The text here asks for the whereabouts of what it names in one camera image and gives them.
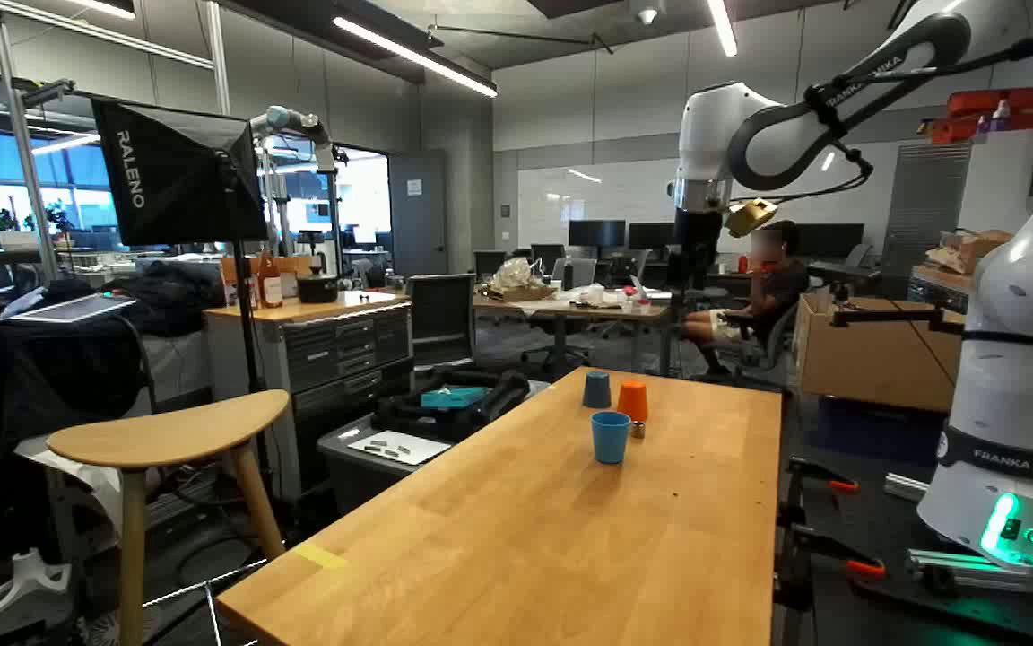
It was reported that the black bag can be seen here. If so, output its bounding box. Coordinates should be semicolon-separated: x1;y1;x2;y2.
370;365;534;447

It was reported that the grey-blue cup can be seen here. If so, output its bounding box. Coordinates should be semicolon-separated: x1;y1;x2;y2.
581;371;614;414

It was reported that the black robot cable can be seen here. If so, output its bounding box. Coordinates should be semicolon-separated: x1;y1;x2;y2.
719;11;1033;199

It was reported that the seated person in brown shirt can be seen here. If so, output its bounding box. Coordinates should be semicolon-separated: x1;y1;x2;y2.
680;219;814;382

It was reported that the black cloth covered table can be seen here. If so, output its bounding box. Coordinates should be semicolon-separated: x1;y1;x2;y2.
0;302;150;568

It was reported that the yellow object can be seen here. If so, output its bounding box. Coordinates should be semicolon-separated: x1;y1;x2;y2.
725;193;783;242

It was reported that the grey drawer cabinet wood top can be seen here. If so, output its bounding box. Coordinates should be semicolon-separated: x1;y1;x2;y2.
199;289;414;501

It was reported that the cluttered wooden desk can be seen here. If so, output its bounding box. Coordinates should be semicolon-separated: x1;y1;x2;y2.
469;254;674;377

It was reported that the cardboard box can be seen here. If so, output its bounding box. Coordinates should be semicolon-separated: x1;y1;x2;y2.
792;291;966;416

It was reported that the white stand base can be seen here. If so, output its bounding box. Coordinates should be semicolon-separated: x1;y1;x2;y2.
0;547;80;646

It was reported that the orange label bottle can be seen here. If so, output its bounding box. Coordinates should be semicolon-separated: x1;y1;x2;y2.
254;254;288;313

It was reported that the grey door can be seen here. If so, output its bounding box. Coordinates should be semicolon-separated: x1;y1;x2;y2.
386;152;450;277

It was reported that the orange-handled black clamp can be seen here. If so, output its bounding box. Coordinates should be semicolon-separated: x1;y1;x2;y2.
777;455;865;502
774;526;888;612

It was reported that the short aluminium extrusion bar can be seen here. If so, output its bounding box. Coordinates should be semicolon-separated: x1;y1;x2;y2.
880;469;933;502

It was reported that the grey storage box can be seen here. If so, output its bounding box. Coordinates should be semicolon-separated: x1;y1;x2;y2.
315;416;454;513

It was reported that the teal case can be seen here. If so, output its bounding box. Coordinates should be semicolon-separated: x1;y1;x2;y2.
414;382;496;416

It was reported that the wooden stool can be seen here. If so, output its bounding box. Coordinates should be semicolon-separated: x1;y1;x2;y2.
47;389;294;646

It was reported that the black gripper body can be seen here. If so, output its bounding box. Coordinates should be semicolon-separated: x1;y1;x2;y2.
669;209;725;264

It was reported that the small black box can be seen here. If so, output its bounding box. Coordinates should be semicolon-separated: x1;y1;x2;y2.
294;274;342;304

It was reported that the yellow tape strip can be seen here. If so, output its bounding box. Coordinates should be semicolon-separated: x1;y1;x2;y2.
289;544;355;580

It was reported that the orange cup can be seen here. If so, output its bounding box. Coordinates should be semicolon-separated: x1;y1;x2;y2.
614;377;651;437

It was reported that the black softbox light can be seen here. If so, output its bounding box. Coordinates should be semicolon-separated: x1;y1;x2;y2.
90;99;272;393

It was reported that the light blue cup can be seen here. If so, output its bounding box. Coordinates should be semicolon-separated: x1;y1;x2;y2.
588;410;634;469

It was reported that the dark computer monitor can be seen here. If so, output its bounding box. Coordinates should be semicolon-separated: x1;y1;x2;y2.
565;216;628;254
792;219;866;268
622;219;679;254

